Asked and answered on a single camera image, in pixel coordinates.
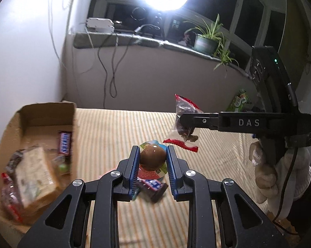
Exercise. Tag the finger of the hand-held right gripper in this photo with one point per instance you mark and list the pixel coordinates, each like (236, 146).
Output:
(202, 121)

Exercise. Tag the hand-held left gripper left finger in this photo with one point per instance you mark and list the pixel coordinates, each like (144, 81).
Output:
(135, 170)

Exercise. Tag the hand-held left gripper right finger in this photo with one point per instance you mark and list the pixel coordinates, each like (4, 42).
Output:
(171, 170)

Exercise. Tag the chocolate egg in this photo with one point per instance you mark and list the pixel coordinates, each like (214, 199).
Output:
(152, 157)

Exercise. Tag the brown chocolate bar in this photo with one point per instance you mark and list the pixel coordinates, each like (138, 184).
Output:
(65, 143)
(151, 186)

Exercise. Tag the clear red-edged snack packet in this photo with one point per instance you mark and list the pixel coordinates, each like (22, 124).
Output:
(11, 199)
(183, 103)

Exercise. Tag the small green candy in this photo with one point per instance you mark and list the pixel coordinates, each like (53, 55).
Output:
(63, 166)

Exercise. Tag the beige cake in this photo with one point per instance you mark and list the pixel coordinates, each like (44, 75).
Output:
(36, 178)

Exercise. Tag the brown cardboard box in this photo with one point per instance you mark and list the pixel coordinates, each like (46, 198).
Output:
(41, 118)

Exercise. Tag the person's right hand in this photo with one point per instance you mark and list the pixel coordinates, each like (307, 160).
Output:
(265, 180)

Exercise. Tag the striped yellow blanket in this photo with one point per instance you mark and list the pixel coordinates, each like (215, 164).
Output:
(119, 134)

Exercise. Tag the green printed bag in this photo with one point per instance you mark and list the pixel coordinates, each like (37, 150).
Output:
(238, 100)

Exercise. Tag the dark curtain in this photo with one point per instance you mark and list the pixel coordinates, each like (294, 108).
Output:
(292, 31)

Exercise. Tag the green potted spider plant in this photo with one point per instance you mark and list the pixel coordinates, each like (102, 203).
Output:
(203, 44)

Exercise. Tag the small red-leaved plant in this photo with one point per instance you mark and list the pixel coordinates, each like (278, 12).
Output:
(189, 37)

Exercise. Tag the grey windowsill cloth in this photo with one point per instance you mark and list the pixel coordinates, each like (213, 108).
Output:
(145, 41)

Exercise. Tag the white electronic device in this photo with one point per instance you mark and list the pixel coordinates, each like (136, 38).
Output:
(99, 25)

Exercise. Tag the white wardrobe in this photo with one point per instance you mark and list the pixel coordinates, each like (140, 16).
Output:
(21, 56)

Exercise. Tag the white window frame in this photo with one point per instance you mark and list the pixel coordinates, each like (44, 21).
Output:
(238, 7)

